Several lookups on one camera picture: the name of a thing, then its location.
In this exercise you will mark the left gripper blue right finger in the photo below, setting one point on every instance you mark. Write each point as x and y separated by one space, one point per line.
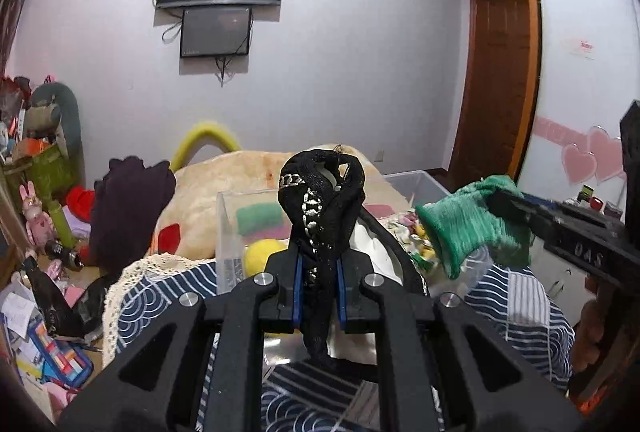
355 311

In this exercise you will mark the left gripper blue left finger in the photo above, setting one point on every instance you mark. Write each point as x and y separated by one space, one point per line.
284 309

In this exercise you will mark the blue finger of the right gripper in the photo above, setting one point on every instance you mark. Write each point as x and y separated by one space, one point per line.
516 210
550 204

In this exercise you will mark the yellow plush ball toy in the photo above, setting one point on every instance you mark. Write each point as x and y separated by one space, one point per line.
257 254

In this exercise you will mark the clear plastic storage box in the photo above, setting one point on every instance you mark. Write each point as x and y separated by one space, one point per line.
246 218

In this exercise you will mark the black chain-trimmed fabric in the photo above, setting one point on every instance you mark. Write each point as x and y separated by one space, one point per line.
321 192

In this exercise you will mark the green knit cloth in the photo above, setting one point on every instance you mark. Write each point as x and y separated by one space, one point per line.
461 223

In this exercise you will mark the grey knit item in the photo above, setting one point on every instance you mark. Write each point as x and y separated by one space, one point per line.
378 247

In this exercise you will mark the person's right hand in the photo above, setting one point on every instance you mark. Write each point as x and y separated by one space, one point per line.
590 329

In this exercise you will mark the beige plush blanket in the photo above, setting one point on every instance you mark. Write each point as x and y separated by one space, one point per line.
188 226

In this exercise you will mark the yellow curved pillow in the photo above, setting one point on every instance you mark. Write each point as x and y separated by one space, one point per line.
202 134

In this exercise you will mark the white wardrobe sliding door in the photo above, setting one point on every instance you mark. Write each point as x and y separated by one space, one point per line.
588 77

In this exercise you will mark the dark purple garment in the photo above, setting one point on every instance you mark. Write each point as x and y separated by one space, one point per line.
128 201

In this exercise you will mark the red plush item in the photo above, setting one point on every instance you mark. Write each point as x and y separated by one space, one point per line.
80 201

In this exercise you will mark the colourful blue pencil case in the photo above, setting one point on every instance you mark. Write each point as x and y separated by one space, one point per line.
65 361

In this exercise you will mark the pink bunny plush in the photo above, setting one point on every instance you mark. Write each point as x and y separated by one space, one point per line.
39 226

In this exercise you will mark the green storage box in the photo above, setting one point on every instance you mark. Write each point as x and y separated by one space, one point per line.
53 175

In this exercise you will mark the grey green plush toy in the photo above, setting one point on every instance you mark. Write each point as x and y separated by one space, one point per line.
53 110

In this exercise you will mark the small black wall monitor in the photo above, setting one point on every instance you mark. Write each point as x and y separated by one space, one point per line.
215 31

